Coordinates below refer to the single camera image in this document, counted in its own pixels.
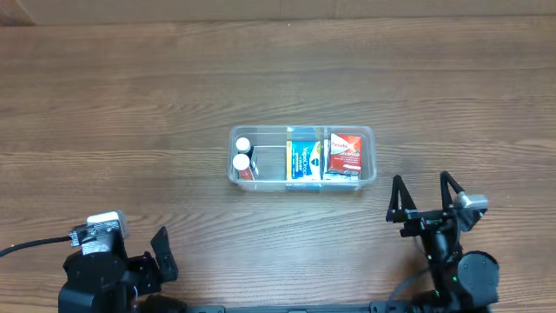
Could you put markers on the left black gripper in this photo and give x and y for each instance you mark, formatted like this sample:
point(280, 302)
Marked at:
point(153, 266)

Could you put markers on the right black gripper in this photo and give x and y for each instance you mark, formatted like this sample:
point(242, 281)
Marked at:
point(425, 216)

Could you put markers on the red Panadol box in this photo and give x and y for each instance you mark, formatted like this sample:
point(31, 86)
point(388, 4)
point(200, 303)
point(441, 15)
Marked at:
point(344, 156)

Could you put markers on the white blue medicine box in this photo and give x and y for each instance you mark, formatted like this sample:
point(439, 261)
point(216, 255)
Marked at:
point(327, 175)

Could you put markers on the blue yellow medicine box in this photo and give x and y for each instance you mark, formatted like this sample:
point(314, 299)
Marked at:
point(303, 161)

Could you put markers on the orange tube white cap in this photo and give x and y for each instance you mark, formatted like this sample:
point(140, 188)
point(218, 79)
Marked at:
point(242, 165)

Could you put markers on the black bottle white cap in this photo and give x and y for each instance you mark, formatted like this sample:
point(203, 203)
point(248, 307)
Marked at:
point(244, 146)

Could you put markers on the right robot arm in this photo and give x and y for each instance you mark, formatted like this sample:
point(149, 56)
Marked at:
point(463, 281)

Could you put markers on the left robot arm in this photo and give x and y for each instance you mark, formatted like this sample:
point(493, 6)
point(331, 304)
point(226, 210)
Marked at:
point(101, 277)

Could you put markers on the clear plastic container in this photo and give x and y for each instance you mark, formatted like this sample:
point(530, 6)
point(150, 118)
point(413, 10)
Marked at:
point(268, 161)

